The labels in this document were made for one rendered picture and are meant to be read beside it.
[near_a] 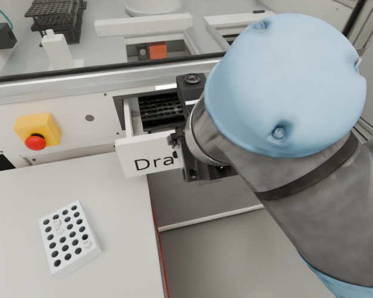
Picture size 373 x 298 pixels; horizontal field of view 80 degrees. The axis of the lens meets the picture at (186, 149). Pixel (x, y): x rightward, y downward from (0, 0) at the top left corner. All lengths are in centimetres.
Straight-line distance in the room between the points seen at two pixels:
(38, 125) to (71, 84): 12
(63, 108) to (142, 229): 34
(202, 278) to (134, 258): 79
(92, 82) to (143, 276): 42
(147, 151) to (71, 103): 23
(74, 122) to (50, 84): 11
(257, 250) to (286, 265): 15
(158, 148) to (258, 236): 102
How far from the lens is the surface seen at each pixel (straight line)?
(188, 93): 32
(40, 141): 60
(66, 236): 53
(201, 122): 16
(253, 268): 132
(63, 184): 66
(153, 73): 55
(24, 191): 69
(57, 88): 59
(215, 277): 128
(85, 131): 65
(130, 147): 46
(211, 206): 118
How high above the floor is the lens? 124
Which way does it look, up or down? 48 degrees down
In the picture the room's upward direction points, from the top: straight up
